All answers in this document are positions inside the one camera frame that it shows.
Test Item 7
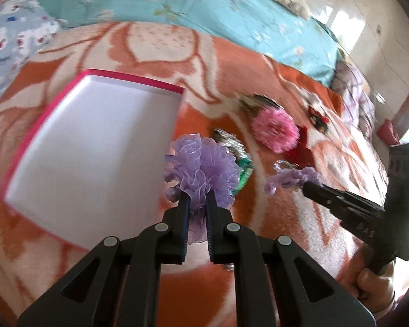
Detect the small purple lace scrunchie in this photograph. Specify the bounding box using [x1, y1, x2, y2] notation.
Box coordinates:
[264, 167, 322, 196]

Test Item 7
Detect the red bow hair clip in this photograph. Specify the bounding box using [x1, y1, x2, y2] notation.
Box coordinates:
[284, 126, 313, 168]

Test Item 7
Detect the green beaded accessory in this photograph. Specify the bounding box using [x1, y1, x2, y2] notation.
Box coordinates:
[231, 154, 254, 196]

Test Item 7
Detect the pink flower hair accessory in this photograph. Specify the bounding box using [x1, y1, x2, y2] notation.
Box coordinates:
[251, 107, 300, 154]

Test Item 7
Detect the purple organza scrunchie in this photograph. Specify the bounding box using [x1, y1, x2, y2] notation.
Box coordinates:
[164, 134, 239, 244]

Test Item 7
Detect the black pearl hair comb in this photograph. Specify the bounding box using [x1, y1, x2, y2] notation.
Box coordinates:
[239, 94, 283, 116]

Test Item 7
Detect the right hand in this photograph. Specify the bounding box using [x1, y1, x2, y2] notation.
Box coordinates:
[341, 257, 395, 314]

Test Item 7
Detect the red black flower clip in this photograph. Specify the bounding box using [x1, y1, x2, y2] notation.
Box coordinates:
[308, 105, 329, 134]

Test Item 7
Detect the pink-rimmed white box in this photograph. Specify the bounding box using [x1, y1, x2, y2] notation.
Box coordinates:
[3, 69, 184, 250]

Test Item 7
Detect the orange floral blanket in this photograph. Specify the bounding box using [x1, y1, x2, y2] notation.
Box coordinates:
[0, 21, 389, 327]

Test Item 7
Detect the teal floral quilt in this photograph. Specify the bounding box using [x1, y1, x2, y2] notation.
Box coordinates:
[37, 0, 339, 86]

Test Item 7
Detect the blue bear pattern pillow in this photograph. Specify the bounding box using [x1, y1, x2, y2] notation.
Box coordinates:
[0, 0, 59, 98]

